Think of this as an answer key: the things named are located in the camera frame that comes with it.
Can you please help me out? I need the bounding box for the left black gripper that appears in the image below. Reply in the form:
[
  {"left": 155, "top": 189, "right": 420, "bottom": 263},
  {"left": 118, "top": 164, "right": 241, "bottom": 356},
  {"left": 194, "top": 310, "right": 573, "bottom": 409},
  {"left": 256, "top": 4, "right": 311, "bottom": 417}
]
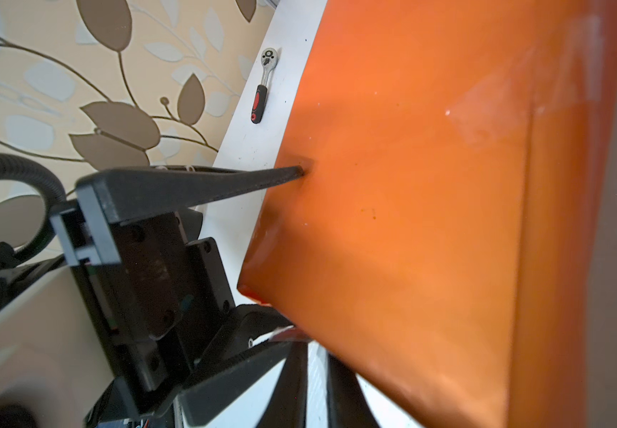
[{"left": 50, "top": 165, "right": 305, "bottom": 427}]

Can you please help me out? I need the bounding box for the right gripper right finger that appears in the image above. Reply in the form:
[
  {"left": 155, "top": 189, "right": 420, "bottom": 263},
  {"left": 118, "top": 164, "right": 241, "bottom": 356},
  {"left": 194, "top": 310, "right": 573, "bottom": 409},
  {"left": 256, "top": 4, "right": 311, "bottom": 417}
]
[{"left": 326, "top": 354, "right": 380, "bottom": 428}]

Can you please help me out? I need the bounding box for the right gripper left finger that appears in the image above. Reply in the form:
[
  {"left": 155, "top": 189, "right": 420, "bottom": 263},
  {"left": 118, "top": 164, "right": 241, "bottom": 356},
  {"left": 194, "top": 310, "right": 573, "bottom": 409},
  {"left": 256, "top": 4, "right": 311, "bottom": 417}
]
[{"left": 257, "top": 342, "right": 308, "bottom": 428}]

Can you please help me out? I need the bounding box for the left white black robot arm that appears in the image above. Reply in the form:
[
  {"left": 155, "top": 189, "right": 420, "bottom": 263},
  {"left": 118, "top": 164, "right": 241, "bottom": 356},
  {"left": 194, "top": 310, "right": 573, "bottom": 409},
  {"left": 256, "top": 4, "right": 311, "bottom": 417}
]
[{"left": 0, "top": 153, "right": 306, "bottom": 427}]

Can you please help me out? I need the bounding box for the red handled ratchet wrench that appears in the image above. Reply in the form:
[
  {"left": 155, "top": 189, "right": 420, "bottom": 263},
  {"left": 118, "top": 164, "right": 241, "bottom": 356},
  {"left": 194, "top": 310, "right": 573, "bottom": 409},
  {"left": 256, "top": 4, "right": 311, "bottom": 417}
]
[{"left": 251, "top": 47, "right": 279, "bottom": 124}]

